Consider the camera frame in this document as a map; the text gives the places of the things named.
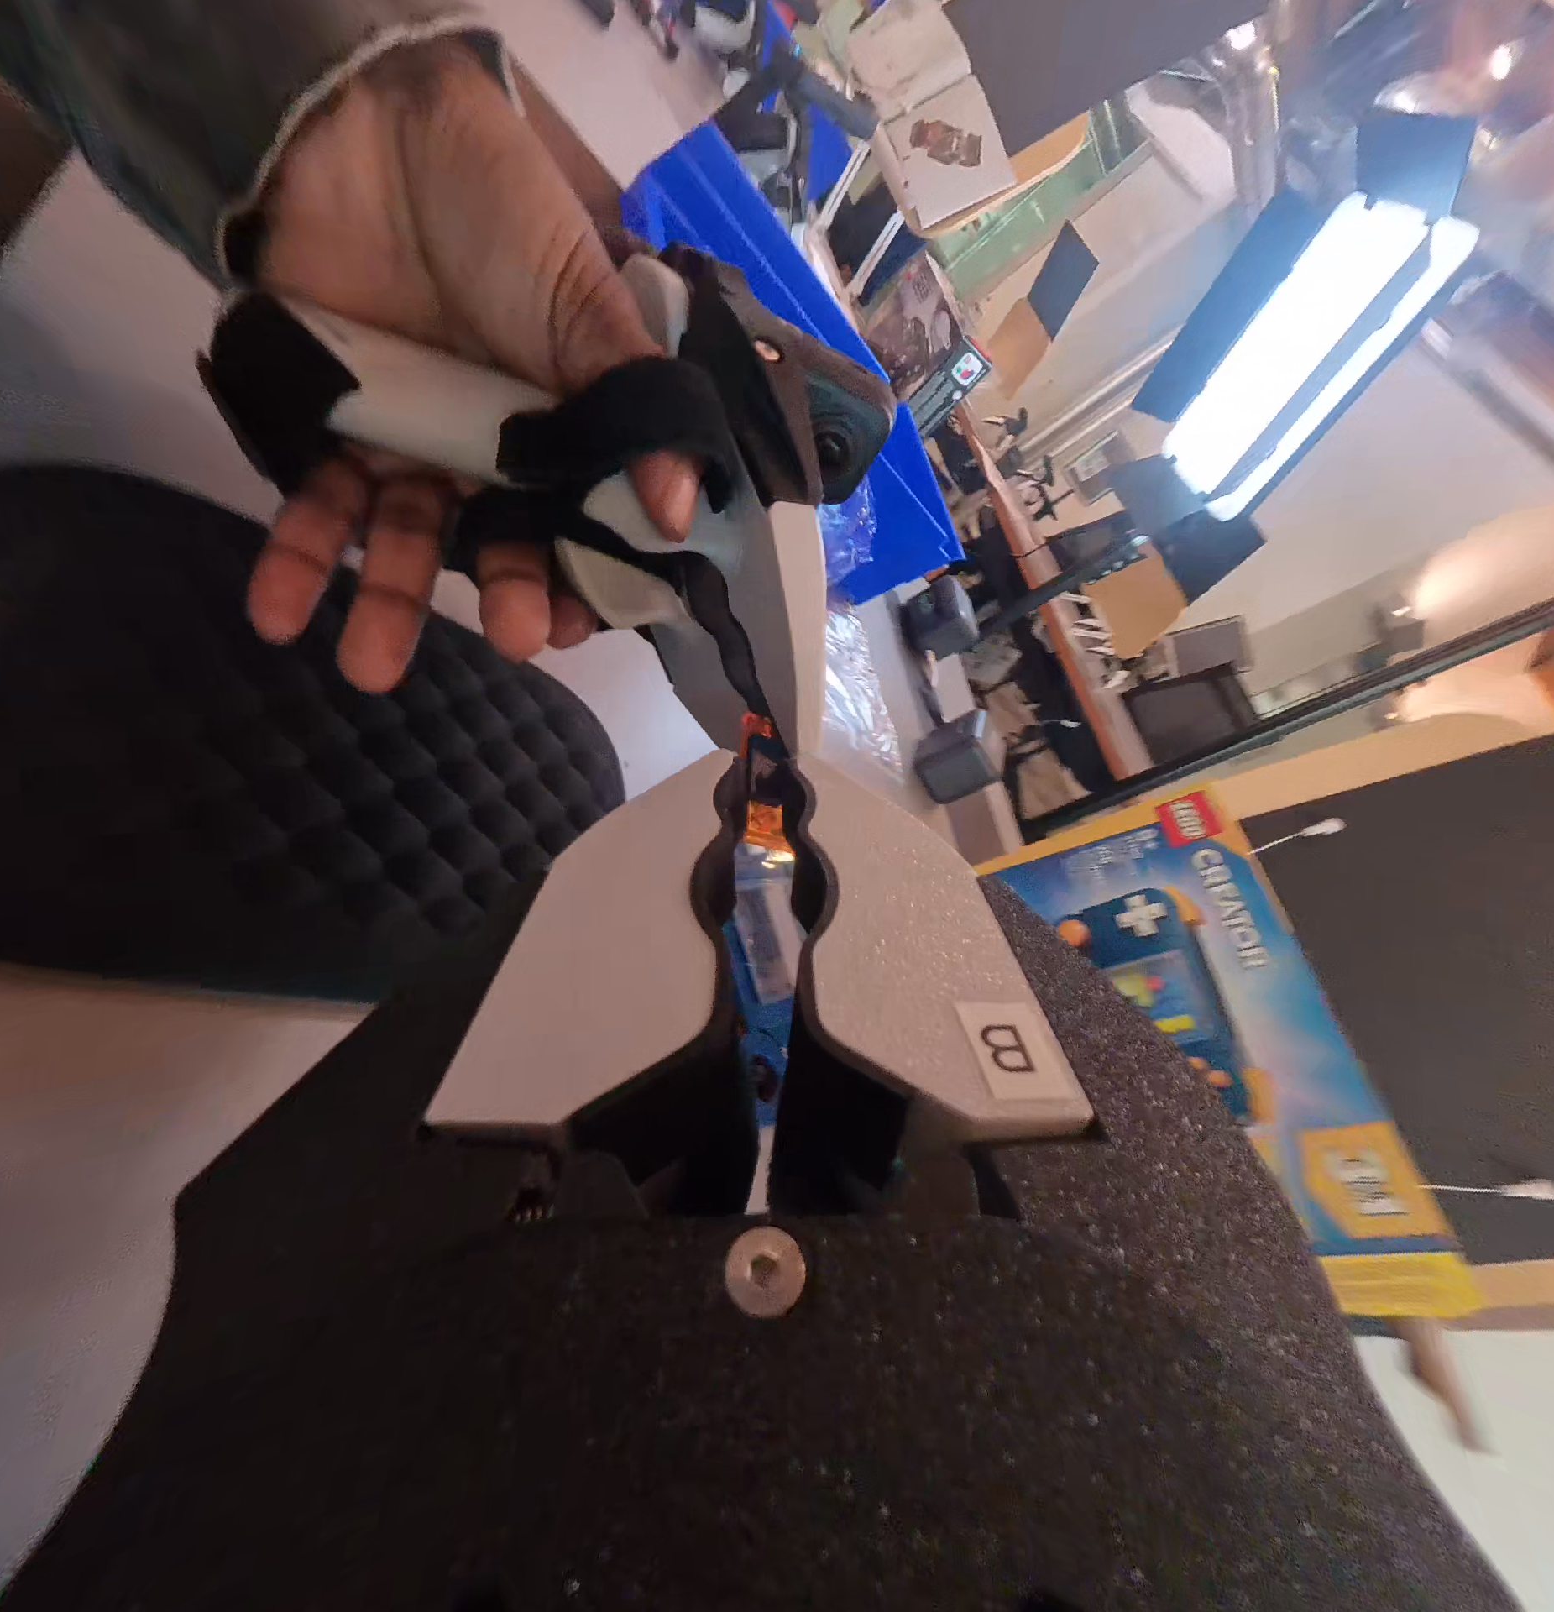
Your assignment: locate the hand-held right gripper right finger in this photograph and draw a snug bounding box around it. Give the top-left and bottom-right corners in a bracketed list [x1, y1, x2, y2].
[793, 754, 1096, 1141]

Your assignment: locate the dark grey cube device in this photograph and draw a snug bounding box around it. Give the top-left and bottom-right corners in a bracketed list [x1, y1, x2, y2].
[903, 572, 981, 657]
[911, 706, 1008, 807]

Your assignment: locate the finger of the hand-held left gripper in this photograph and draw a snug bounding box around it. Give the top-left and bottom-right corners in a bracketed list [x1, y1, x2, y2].
[651, 566, 777, 744]
[741, 500, 833, 763]

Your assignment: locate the blue plastic bin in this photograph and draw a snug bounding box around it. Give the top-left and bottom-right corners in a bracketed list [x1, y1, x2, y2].
[621, 127, 967, 605]

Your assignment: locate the orange brick assembly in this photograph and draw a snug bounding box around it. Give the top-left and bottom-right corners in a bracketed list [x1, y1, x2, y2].
[741, 709, 800, 866]

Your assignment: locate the long wooden desk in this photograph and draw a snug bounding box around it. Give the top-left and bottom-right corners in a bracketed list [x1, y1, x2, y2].
[965, 416, 1159, 775]

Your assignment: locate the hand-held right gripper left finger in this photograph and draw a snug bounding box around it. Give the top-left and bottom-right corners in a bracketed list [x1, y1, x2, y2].
[420, 751, 742, 1130]

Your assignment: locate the person's left forearm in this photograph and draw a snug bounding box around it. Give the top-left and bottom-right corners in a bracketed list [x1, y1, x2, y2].
[0, 0, 525, 286]

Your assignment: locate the empty clear plastic bag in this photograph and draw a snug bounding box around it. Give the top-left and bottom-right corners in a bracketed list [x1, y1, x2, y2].
[829, 605, 906, 773]

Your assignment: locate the colourful toy brick set box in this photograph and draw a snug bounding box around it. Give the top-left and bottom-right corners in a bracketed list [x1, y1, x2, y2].
[976, 784, 1484, 1315]

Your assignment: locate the person's left hand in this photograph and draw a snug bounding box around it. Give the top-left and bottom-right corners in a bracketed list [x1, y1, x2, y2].
[221, 36, 702, 695]

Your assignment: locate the studio light panel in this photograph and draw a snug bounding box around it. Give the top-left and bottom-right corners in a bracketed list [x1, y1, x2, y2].
[1127, 189, 1484, 522]

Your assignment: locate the black partition panel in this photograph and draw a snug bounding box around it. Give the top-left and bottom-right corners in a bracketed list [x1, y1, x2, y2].
[1242, 721, 1554, 1264]

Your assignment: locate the dark toy set box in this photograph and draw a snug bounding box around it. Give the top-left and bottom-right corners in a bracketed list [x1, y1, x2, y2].
[855, 249, 993, 436]

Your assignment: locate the black quilted cushion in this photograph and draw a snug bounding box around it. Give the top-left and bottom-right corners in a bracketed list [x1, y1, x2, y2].
[0, 469, 628, 998]

